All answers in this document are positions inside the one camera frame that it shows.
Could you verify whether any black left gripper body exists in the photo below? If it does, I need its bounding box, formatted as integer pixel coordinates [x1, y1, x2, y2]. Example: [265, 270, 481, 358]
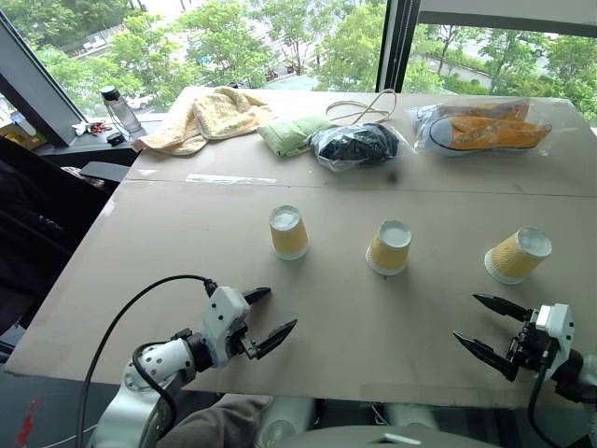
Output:
[226, 325, 260, 361]

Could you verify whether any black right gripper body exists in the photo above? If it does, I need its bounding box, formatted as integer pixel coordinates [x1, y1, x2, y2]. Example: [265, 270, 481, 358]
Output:
[506, 308, 561, 374]

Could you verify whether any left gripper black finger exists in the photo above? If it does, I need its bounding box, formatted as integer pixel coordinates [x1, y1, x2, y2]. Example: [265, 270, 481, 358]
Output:
[254, 318, 299, 361]
[240, 287, 272, 306]

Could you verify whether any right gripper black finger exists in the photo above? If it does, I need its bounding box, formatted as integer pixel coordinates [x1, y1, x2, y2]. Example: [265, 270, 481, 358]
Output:
[451, 330, 521, 384]
[471, 293, 534, 324]

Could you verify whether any yellow ribbed paper cup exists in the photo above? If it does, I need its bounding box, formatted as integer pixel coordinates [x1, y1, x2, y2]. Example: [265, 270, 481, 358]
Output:
[365, 219, 414, 276]
[269, 204, 311, 261]
[483, 226, 553, 286]

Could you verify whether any brown fabric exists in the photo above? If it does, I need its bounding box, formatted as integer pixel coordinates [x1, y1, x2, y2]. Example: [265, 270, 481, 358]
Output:
[157, 393, 274, 448]

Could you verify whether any silver round robot body part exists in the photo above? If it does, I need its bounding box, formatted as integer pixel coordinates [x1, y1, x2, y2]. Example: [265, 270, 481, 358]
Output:
[255, 396, 319, 448]

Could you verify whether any clear tape strip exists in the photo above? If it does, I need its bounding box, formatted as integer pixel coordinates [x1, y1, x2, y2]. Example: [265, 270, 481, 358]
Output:
[185, 173, 278, 187]

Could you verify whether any silver robot torso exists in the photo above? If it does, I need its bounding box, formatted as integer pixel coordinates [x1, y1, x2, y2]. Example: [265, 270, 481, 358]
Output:
[260, 426, 510, 448]

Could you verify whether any folded light green cloth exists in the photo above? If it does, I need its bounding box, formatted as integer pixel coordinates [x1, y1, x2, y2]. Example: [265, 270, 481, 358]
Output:
[257, 116, 338, 159]

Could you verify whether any orange canvas shoe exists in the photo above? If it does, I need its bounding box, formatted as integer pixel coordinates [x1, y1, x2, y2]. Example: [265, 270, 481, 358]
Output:
[427, 115, 553, 152]
[417, 102, 531, 124]

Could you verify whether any black garment in plastic bag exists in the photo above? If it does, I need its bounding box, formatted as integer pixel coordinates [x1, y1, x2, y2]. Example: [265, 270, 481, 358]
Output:
[307, 122, 402, 174]

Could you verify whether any pale yellow towel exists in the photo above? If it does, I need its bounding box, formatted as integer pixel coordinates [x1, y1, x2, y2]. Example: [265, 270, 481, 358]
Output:
[131, 86, 277, 157]

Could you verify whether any clear plastic shoe bag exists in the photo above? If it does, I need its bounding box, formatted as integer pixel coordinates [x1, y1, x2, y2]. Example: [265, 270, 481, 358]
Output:
[409, 98, 555, 158]

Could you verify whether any clear bottle with black cap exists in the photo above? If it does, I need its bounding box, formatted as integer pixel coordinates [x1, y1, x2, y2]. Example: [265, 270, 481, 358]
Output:
[100, 85, 143, 136]

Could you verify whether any dark chair with jacket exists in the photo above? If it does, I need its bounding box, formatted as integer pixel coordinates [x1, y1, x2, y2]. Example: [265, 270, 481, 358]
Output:
[0, 134, 130, 338]

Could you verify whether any yellow green box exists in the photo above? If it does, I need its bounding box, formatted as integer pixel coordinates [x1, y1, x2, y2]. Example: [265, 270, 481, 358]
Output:
[0, 110, 49, 151]

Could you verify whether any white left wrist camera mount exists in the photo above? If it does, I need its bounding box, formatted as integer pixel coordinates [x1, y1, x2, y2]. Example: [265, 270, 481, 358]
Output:
[201, 286, 251, 368]

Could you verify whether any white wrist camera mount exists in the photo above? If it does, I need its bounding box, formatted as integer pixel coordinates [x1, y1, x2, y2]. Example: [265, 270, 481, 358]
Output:
[534, 302, 577, 380]
[201, 286, 251, 368]

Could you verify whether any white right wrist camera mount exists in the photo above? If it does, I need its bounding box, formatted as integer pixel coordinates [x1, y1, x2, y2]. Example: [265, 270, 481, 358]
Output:
[534, 302, 577, 380]

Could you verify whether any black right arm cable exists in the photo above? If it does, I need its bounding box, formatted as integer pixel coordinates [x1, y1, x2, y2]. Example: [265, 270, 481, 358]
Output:
[527, 361, 562, 448]

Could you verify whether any beige looped cord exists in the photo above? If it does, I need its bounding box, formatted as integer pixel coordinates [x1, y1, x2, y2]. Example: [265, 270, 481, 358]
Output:
[325, 88, 399, 126]

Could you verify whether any dark vertical window frame post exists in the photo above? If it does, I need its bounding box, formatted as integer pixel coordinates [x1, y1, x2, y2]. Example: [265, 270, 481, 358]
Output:
[374, 0, 422, 94]

